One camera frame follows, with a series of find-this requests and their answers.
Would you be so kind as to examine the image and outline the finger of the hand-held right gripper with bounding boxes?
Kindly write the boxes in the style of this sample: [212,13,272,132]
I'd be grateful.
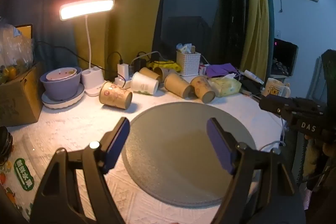
[259,95,326,122]

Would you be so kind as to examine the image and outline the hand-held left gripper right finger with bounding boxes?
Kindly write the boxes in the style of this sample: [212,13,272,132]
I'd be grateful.
[206,117,306,224]

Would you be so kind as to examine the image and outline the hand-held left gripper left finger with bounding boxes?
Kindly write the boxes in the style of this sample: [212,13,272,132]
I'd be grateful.
[30,117,131,224]

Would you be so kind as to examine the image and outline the person's right forearm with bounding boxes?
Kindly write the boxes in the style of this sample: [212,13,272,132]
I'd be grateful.
[301,135,336,211]

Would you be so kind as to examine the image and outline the brown printed paper cup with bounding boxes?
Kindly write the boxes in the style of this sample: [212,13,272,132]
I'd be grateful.
[99,81,133,110]
[190,76,216,104]

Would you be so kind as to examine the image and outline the white paper cup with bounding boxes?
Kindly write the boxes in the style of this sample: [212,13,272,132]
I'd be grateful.
[130,72,159,95]

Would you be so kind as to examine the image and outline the plain brown paper cup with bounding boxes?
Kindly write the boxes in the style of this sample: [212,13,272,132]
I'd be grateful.
[154,67,172,83]
[164,72,194,98]
[139,67,162,81]

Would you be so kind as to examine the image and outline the white bear printed mug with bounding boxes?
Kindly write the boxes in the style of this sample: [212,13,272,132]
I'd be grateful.
[262,78,291,98]

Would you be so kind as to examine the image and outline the round grey mat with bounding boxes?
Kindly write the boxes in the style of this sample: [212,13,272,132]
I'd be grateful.
[121,102,258,208]

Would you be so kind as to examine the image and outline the white tube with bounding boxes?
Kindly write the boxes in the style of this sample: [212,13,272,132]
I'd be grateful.
[244,70,264,84]

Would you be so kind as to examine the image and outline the dark monitor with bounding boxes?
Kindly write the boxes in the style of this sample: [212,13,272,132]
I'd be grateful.
[270,39,299,76]

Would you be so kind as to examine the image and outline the yellow-green tissue pack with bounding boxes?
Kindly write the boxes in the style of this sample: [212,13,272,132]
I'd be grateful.
[210,76,242,97]

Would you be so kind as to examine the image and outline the white power strip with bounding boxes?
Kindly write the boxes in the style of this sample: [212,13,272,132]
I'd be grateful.
[114,76,135,89]

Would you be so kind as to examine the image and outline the purple cloth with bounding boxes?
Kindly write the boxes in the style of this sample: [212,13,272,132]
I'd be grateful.
[205,63,241,78]

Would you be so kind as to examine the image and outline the white plate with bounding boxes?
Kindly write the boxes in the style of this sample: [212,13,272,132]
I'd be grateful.
[41,83,86,110]

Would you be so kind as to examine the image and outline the white charger plug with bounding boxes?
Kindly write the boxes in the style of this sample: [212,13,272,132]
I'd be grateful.
[117,63,130,78]

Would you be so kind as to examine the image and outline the purple bowl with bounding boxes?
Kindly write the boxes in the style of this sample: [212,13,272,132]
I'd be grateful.
[40,67,83,102]

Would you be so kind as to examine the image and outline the black power adapter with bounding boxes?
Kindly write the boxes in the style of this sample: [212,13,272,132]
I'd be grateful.
[134,57,148,72]

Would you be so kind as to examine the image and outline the white woven basket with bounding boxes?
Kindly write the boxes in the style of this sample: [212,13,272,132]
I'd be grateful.
[176,51,201,76]

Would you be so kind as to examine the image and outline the pink bowl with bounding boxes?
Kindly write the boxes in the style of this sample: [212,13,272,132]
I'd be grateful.
[46,68,77,82]

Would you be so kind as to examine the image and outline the yellow curtain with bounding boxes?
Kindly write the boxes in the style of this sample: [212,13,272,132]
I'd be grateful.
[238,0,271,75]
[73,0,172,78]

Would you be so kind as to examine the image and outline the yellow spotted toy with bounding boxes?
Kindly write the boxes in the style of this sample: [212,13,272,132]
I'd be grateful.
[147,60,183,73]

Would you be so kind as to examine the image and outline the fruit printed plastic bag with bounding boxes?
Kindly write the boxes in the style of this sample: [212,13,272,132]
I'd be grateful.
[0,156,36,220]

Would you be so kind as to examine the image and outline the cardboard box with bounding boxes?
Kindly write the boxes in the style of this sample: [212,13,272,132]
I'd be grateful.
[0,61,44,127]

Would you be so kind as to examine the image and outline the black round jar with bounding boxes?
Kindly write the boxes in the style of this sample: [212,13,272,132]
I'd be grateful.
[0,126,13,165]

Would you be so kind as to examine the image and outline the clear plastic bag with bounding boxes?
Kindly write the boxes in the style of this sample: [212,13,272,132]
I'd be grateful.
[0,17,36,83]

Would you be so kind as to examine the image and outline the white desk lamp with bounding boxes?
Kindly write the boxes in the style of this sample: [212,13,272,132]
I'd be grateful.
[59,0,115,97]

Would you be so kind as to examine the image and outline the white cable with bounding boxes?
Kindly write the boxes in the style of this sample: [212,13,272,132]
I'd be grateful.
[259,119,287,151]

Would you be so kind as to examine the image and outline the black cable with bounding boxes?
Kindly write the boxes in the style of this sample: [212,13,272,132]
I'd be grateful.
[35,41,124,75]

